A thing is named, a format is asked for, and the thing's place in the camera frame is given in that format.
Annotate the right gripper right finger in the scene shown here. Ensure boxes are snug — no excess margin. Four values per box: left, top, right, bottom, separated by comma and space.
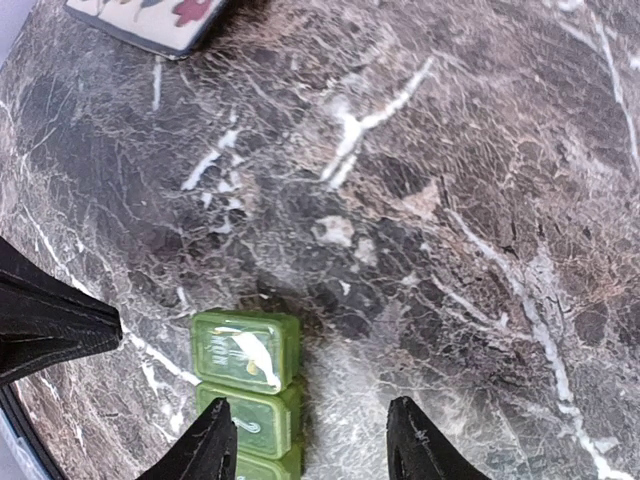
387, 396, 489, 480

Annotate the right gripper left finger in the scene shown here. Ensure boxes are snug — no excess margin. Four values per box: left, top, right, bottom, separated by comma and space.
138, 398, 238, 480

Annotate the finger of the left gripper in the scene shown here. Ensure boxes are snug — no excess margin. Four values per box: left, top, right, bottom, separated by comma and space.
1, 240, 123, 386

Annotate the square floral ceramic plate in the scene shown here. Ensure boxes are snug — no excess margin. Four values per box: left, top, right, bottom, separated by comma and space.
64, 0, 230, 60

